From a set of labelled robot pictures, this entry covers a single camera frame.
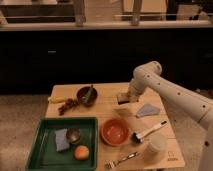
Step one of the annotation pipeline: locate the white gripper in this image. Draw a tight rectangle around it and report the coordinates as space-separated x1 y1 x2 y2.
128 78 146 103

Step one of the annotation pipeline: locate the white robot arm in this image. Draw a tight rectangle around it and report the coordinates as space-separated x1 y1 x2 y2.
127 61 213 171

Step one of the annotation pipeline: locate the red bowl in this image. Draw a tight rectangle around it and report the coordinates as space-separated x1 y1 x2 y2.
100 118 130 147

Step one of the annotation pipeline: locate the green utensil in bowl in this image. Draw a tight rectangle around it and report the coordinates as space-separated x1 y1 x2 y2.
84 84 93 101

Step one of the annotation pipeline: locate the dark brown bowl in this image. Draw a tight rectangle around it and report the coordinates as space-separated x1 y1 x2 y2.
77 86 98 107

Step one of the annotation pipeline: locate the small metal bowl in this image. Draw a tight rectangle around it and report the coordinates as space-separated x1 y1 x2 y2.
66 129 81 144

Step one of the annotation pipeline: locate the blue grey cloth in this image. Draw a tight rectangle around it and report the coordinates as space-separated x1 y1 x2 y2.
136 103 160 118

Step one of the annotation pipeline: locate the bunch of dark grapes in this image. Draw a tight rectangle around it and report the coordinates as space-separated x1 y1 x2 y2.
58 98 79 115

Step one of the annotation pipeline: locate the silver fork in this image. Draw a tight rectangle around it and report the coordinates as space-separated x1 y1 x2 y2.
104 152 139 170

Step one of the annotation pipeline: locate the orange peach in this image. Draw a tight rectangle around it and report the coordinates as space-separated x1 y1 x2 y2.
74 145 90 160

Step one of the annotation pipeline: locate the blue sponge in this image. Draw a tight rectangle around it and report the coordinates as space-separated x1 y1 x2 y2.
55 129 70 152

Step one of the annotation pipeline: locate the green plastic tray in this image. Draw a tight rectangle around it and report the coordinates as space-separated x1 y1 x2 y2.
25 117 98 171

